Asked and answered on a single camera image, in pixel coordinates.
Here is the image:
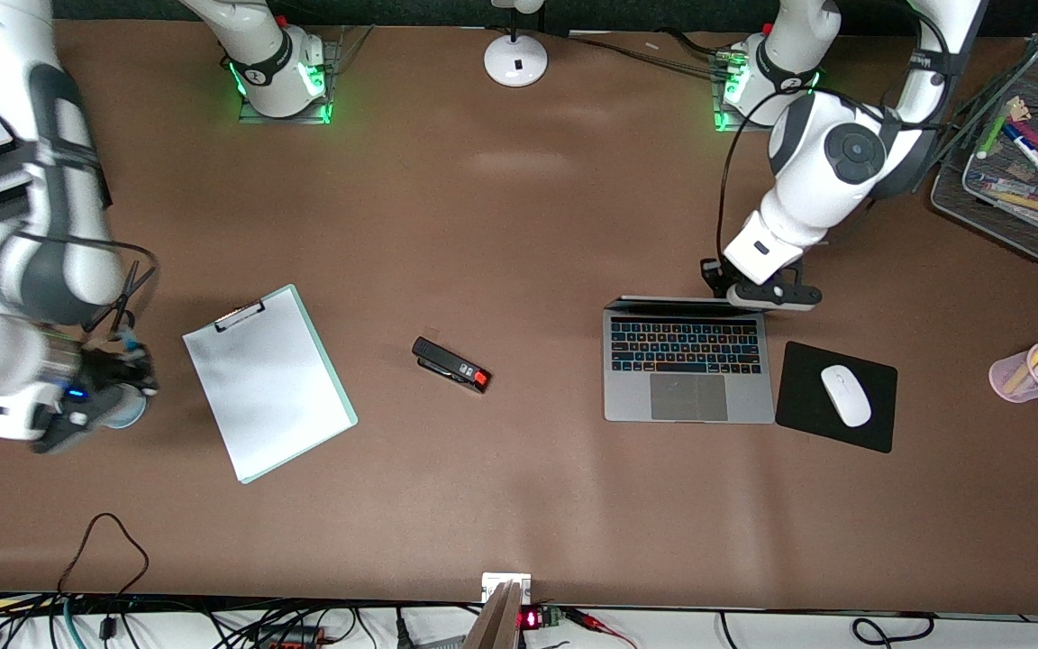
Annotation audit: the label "silver laptop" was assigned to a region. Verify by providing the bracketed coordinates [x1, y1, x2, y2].
[603, 296, 777, 425]

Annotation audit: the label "green marker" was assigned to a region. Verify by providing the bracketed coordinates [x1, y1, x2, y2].
[977, 96, 1024, 160]

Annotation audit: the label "blue and white marker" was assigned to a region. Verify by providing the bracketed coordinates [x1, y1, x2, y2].
[1002, 123, 1038, 189]

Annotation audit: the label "blue mesh pen cup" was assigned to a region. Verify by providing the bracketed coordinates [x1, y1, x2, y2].
[107, 383, 149, 430]

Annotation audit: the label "black scissors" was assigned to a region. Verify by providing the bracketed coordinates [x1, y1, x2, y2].
[86, 261, 158, 342]

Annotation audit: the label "white paper sheet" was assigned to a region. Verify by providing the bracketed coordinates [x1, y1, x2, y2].
[182, 290, 351, 481]

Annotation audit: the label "black mouse pad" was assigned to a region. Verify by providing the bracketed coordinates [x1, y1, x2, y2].
[774, 340, 899, 454]

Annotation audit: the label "white computer mouse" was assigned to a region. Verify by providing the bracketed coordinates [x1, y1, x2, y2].
[820, 364, 873, 428]

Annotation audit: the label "mint green clipboard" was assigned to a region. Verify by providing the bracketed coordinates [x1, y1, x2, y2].
[181, 284, 360, 486]

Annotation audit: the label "black mesh desk organizer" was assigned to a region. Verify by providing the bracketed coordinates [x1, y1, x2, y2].
[930, 36, 1038, 264]

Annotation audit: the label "pink translucent pen cup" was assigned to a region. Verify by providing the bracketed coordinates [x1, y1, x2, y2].
[988, 338, 1038, 405]

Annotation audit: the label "black red stapler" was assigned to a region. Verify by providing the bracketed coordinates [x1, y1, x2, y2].
[411, 336, 492, 395]

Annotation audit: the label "grey pen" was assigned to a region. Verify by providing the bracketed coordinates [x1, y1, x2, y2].
[972, 173, 1038, 195]

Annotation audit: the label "yellow pencil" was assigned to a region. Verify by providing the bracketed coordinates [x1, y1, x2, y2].
[986, 187, 1038, 215]

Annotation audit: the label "white round lamp base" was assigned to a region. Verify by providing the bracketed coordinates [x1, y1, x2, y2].
[483, 0, 550, 89]

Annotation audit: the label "black red power strip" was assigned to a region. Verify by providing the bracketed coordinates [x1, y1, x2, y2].
[253, 625, 335, 649]

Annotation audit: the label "yellow highlighter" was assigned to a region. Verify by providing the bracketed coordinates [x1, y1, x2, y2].
[1004, 339, 1038, 395]

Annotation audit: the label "red clip lead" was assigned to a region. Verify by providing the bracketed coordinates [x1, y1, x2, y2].
[564, 608, 639, 649]

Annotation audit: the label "small white box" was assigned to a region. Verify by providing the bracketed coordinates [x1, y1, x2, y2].
[481, 572, 533, 605]

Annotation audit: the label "thin black looped cable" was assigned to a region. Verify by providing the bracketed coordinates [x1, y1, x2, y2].
[57, 512, 151, 598]

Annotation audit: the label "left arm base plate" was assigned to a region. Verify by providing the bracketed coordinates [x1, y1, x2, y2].
[714, 50, 781, 134]

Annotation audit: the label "black base cable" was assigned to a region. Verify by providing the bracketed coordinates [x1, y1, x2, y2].
[564, 32, 729, 75]

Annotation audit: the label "black cable tangle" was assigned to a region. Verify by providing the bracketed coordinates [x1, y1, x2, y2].
[0, 590, 484, 649]

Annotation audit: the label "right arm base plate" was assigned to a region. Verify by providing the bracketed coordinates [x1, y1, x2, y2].
[238, 25, 374, 125]

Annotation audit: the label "black coiled cable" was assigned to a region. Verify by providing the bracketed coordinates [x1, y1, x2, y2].
[848, 613, 939, 649]

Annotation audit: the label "brown wooden post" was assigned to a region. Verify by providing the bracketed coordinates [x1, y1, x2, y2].
[463, 580, 525, 649]

